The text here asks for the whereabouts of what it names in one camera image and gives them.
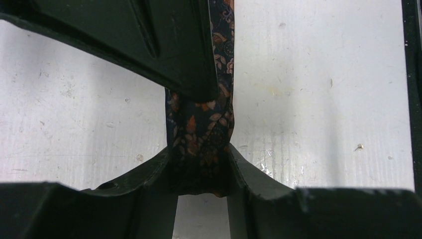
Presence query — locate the dark orange paisley tie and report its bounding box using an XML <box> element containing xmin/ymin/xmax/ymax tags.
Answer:
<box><xmin>165</xmin><ymin>0</ymin><xmax>235</xmax><ymax>197</ymax></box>

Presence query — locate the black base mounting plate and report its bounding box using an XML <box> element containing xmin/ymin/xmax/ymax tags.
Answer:
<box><xmin>402</xmin><ymin>0</ymin><xmax>422</xmax><ymax>196</ymax></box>

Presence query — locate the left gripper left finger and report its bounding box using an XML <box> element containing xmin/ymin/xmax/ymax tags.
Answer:
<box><xmin>0</xmin><ymin>149</ymin><xmax>178</xmax><ymax>239</ymax></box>

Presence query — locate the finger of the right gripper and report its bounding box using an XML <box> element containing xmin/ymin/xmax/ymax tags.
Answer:
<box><xmin>0</xmin><ymin>0</ymin><xmax>218</xmax><ymax>102</ymax></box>

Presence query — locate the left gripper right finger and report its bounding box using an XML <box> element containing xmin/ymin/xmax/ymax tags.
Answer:
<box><xmin>227</xmin><ymin>146</ymin><xmax>422</xmax><ymax>239</ymax></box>

